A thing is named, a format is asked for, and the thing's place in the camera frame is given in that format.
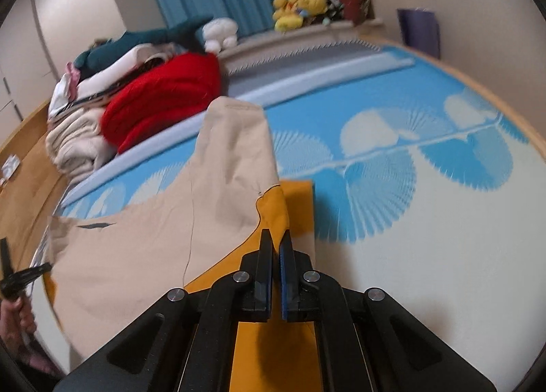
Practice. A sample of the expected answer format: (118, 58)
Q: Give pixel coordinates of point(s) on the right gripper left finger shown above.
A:
(257, 298)

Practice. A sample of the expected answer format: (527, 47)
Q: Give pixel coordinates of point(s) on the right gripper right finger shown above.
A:
(296, 302)

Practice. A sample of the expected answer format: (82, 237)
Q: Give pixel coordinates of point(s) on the beige and orange hooded coat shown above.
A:
(109, 268)

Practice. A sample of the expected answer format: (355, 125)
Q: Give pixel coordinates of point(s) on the person's left hand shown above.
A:
(18, 320)

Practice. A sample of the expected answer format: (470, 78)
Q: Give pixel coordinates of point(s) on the wooden headboard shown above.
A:
(30, 196)

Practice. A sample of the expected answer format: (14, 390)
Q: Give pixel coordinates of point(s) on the cream folded blanket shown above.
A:
(77, 146)

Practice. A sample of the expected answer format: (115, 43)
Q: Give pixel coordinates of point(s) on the light blue foam strip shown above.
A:
(262, 89)

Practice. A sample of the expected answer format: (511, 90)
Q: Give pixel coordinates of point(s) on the grey mattress cover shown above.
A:
(259, 72)

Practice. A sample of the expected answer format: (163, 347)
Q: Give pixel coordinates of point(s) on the red folded blanket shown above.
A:
(160, 98)

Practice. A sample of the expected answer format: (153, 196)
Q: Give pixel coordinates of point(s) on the white folded quilt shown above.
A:
(96, 91)

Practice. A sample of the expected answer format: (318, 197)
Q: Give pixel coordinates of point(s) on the white plush toy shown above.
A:
(220, 34)

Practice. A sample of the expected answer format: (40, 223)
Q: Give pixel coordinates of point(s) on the teal shark plush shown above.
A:
(100, 57)

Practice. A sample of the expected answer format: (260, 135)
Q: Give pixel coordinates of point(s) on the yellow plush toys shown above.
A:
(289, 15)

